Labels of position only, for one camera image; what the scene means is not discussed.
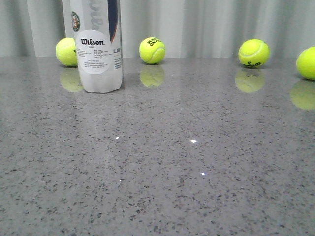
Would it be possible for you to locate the white Wilson tennis ball can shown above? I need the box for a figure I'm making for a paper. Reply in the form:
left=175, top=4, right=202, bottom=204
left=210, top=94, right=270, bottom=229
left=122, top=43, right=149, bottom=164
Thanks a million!
left=69, top=0, right=123, bottom=93

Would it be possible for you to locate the yellow tennis ball centre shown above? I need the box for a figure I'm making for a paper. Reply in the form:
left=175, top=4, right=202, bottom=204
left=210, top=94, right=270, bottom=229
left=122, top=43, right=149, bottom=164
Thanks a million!
left=139, top=37, right=166, bottom=64

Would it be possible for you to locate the yellow tennis ball far left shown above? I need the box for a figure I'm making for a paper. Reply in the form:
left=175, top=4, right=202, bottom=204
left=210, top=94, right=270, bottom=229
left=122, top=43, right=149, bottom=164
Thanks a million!
left=55, top=38, right=77, bottom=66

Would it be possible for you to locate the yellow tennis ball far right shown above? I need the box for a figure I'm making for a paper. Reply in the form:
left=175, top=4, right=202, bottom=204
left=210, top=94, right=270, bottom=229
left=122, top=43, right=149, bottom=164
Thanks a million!
left=296, top=46, right=315, bottom=80

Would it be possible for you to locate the yellow tennis ball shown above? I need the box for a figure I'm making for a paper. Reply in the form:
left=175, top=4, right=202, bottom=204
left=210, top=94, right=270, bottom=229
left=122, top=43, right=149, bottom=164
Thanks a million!
left=238, top=39, right=270, bottom=68
left=296, top=46, right=315, bottom=80
left=139, top=37, right=166, bottom=64
left=55, top=38, right=77, bottom=66

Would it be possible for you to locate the white pleated curtain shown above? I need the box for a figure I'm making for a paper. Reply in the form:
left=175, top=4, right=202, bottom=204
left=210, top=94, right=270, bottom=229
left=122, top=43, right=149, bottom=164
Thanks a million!
left=0, top=0, right=315, bottom=58

